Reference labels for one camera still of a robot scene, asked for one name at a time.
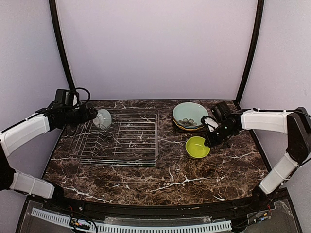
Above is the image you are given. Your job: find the lime green bowl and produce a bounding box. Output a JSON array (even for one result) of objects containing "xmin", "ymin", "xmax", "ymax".
[{"xmin": 185, "ymin": 136, "xmax": 210, "ymax": 159}]

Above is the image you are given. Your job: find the black square floral plate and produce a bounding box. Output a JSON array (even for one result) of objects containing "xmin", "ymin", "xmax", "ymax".
[{"xmin": 174, "ymin": 127, "xmax": 205, "ymax": 133}]

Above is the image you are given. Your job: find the yellow polka dot plate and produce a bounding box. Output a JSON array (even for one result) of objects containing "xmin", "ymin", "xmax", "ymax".
[{"xmin": 174, "ymin": 122, "xmax": 204, "ymax": 132}]

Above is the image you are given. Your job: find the blue polka dot plate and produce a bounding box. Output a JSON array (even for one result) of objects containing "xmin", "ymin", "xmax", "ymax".
[{"xmin": 173, "ymin": 118, "xmax": 203, "ymax": 128}]

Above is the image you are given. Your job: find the pale green plate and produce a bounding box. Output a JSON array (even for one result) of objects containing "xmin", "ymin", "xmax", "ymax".
[{"xmin": 173, "ymin": 102, "xmax": 208, "ymax": 126}]

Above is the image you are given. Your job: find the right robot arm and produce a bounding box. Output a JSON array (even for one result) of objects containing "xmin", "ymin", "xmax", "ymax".
[{"xmin": 201, "ymin": 102, "xmax": 311, "ymax": 211}]

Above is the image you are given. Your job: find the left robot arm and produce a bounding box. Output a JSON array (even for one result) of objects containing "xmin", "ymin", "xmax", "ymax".
[{"xmin": 0, "ymin": 88, "xmax": 98, "ymax": 199}]

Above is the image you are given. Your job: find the light teal checkered bowl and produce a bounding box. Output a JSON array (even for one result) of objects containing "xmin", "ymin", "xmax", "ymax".
[{"xmin": 93, "ymin": 109, "xmax": 112, "ymax": 130}]

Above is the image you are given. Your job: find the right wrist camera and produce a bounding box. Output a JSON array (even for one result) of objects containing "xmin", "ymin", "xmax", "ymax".
[{"xmin": 201, "ymin": 116, "xmax": 219, "ymax": 132}]

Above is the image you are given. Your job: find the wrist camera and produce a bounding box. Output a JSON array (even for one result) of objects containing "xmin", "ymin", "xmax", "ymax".
[
  {"xmin": 64, "ymin": 92, "xmax": 79, "ymax": 107},
  {"xmin": 201, "ymin": 116, "xmax": 219, "ymax": 132}
]

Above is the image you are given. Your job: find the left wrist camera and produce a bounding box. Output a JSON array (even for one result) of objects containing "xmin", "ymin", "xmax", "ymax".
[{"xmin": 64, "ymin": 92, "xmax": 79, "ymax": 107}]

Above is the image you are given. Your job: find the metal wire dish rack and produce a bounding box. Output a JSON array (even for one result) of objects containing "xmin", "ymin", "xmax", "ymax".
[{"xmin": 69, "ymin": 108, "xmax": 159, "ymax": 167}]

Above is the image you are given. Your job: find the white slotted cable duct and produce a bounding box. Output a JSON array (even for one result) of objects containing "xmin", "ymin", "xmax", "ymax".
[{"xmin": 31, "ymin": 208, "xmax": 232, "ymax": 233}]

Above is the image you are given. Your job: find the left black frame post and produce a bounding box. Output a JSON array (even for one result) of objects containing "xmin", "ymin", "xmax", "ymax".
[{"xmin": 49, "ymin": 0, "xmax": 75, "ymax": 90}]

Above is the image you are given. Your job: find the black frame post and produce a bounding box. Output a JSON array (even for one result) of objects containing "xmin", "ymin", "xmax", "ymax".
[
  {"xmin": 49, "ymin": 0, "xmax": 75, "ymax": 90},
  {"xmin": 235, "ymin": 0, "xmax": 265, "ymax": 106}
]

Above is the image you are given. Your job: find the right black frame post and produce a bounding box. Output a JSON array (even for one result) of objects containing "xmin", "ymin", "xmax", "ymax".
[{"xmin": 235, "ymin": 0, "xmax": 265, "ymax": 106}]

